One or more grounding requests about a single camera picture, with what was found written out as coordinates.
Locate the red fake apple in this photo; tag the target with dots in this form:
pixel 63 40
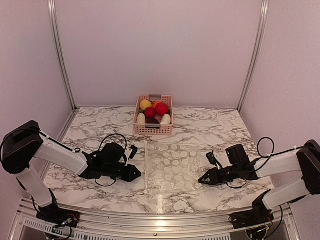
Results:
pixel 150 113

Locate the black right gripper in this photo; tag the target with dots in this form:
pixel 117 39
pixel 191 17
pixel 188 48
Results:
pixel 215 179

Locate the right aluminium frame post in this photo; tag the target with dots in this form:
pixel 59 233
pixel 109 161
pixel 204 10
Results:
pixel 261 28

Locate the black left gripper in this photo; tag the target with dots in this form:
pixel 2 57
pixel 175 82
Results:
pixel 129 176

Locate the left aluminium frame post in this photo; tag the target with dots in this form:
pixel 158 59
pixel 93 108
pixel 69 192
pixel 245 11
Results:
pixel 59 52

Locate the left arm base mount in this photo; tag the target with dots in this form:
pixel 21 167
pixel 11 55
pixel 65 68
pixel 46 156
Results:
pixel 60 217

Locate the dark purple fake beet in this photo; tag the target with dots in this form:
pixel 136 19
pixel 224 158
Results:
pixel 152 121

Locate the orange fake orange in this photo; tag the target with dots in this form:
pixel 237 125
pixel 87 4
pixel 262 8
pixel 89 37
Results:
pixel 154 103

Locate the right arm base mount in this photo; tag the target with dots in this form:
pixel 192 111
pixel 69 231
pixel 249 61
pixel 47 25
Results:
pixel 250 218

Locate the yellow fake lemon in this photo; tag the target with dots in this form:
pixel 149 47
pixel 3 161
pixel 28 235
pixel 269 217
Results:
pixel 144 104

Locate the clear zip top bag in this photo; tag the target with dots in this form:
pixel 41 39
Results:
pixel 171 168

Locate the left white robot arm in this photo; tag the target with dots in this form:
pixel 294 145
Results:
pixel 28 142

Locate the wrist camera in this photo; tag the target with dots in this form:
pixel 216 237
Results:
pixel 131 152
pixel 213 160

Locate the pink plastic basket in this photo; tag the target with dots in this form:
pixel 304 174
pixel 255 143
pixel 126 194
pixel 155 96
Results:
pixel 153 129

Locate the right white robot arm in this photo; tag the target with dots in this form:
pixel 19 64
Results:
pixel 304 159

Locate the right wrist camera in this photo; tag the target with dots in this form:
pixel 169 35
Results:
pixel 213 160

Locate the front aluminium rail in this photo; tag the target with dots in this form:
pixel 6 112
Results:
pixel 108 225

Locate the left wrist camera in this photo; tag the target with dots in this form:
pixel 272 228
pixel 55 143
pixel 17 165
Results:
pixel 131 152

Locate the aluminium frame post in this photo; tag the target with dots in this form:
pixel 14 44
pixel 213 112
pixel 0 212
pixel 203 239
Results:
pixel 261 28
pixel 59 52

